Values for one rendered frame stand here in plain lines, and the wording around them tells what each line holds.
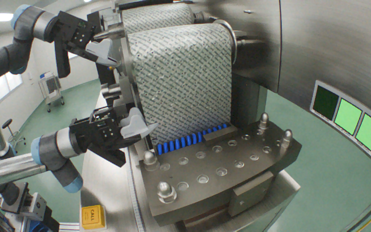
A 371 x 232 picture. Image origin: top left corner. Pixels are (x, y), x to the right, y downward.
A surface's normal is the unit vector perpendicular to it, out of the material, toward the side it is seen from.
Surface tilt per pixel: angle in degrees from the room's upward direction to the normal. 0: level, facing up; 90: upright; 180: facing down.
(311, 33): 90
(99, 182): 0
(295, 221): 0
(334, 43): 90
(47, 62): 90
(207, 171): 0
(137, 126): 90
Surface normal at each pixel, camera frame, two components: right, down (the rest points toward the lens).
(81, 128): 0.35, 0.45
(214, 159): -0.10, -0.85
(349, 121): -0.93, 0.26
